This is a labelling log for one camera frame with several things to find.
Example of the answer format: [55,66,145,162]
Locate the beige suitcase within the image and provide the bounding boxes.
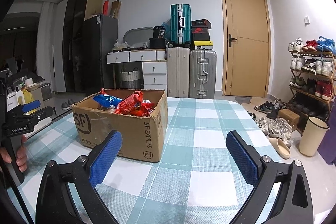
[167,47,191,98]

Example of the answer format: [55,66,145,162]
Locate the black storage box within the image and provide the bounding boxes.
[149,38,168,50]

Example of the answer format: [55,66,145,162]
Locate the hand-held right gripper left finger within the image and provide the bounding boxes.
[35,130,123,224]

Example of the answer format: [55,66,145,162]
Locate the black refrigerator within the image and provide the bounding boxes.
[81,14,118,94]

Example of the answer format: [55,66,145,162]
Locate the red sandwich cookie packet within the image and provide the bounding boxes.
[114,90,145,117]

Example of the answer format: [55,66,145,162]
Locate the pile of sneakers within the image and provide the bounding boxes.
[247,99,294,140]

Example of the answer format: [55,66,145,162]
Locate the dark wardrobe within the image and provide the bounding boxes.
[63,0,104,93]

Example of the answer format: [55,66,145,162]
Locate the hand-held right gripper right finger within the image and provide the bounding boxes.
[226,131,314,224]

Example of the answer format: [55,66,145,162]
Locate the pale plastic bag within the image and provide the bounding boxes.
[112,40,130,52]

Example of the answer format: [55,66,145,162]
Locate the person's left hand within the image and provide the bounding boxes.
[0,135,28,174]

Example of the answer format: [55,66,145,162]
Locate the red and black shoe box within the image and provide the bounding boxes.
[192,26,212,34]

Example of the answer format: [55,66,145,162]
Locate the teal suitcase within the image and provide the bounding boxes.
[170,4,192,47]

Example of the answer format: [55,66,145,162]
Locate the yellow bag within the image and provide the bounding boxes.
[22,88,38,114]

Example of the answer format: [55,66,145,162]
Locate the wooden shoe rack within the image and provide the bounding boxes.
[289,51,336,130]

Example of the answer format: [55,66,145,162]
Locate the brown cardboard box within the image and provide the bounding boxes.
[72,89,168,163]

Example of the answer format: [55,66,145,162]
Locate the cream bin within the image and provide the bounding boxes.
[299,116,330,157]

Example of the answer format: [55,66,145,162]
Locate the beige slipper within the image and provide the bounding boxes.
[268,137,292,159]

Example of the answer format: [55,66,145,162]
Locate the grey oval tray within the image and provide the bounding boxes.
[123,27,154,48]

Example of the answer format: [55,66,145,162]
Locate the white kettle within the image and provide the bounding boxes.
[7,90,25,109]

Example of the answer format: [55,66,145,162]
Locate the tan wooden door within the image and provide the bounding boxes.
[219,0,271,98]

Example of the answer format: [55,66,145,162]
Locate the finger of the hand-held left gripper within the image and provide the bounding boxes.
[16,100,42,115]
[26,106,53,127]

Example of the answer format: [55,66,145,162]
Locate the blue cookie packet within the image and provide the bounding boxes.
[92,93,124,109]

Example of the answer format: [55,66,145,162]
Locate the black printed pack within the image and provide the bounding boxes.
[153,26,167,39]

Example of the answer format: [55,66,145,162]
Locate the yellow and black shoe box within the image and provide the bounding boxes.
[193,40,214,51]

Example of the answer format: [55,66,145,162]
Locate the silver suitcase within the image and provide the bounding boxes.
[189,49,217,99]

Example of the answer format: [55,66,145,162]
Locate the purple bag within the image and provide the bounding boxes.
[317,103,336,165]

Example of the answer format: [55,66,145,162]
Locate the woven laundry basket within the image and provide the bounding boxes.
[120,68,141,82]

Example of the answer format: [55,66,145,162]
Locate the small cardboard carton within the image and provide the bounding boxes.
[278,109,300,130]

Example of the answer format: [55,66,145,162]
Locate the white drawer desk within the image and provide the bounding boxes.
[106,49,168,92]

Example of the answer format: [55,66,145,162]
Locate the rows of assorted shoes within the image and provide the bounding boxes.
[288,35,336,101]

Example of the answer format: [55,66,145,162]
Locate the brown paper bag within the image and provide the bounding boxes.
[110,0,122,18]

